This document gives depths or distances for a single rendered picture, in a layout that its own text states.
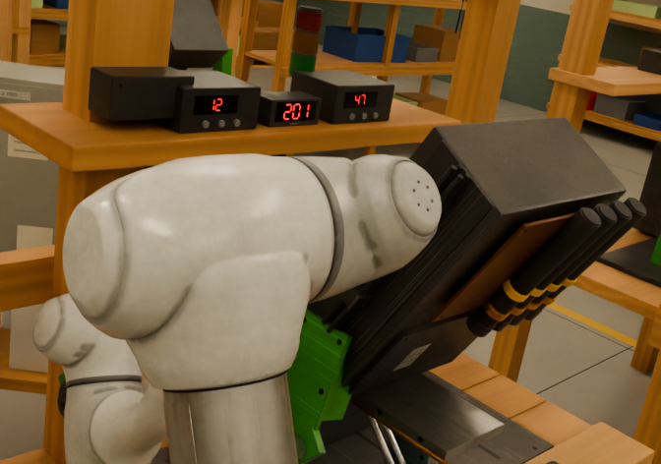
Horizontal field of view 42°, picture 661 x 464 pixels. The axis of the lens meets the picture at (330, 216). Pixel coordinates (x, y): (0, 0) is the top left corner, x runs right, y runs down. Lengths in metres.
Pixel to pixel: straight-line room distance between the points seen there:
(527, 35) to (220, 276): 11.22
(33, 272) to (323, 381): 0.54
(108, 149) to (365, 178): 0.66
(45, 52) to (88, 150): 7.69
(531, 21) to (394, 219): 11.08
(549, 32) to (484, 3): 9.52
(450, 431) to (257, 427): 0.86
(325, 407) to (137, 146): 0.52
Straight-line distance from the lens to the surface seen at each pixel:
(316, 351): 1.46
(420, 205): 0.74
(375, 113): 1.70
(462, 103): 2.14
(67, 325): 1.20
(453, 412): 1.57
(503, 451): 1.95
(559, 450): 2.01
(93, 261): 0.65
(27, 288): 1.60
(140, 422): 1.11
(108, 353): 1.22
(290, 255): 0.67
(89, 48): 1.42
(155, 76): 1.40
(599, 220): 1.36
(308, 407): 1.48
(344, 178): 0.74
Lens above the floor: 1.90
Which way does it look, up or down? 19 degrees down
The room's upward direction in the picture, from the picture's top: 9 degrees clockwise
